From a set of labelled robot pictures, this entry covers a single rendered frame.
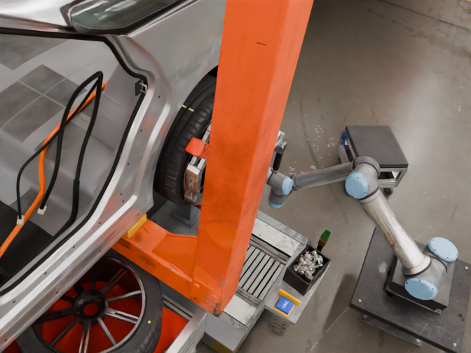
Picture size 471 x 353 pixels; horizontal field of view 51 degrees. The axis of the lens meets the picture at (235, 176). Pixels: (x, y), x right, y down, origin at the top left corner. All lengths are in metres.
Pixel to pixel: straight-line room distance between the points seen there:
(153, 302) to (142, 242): 0.28
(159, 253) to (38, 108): 0.87
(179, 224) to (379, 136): 1.58
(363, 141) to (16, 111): 2.24
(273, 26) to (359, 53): 3.90
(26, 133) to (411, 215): 2.59
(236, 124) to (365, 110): 3.05
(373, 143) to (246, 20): 2.46
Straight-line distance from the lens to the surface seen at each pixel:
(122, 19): 1.65
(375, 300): 2.85
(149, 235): 2.35
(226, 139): 1.47
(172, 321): 2.59
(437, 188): 4.01
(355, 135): 3.58
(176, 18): 1.84
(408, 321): 2.87
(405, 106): 4.61
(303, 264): 2.50
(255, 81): 1.29
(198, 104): 2.24
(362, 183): 2.35
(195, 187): 2.29
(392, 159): 3.52
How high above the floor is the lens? 2.63
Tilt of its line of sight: 48 degrees down
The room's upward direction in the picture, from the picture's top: 11 degrees clockwise
